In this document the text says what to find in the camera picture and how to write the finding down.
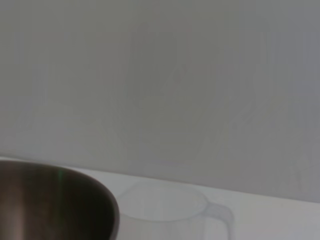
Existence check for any clear plastic measuring cup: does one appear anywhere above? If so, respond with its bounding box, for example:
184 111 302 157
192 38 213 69
116 184 235 240

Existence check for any stainless steel mixing bowl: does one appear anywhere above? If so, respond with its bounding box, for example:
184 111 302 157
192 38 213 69
0 159 121 240

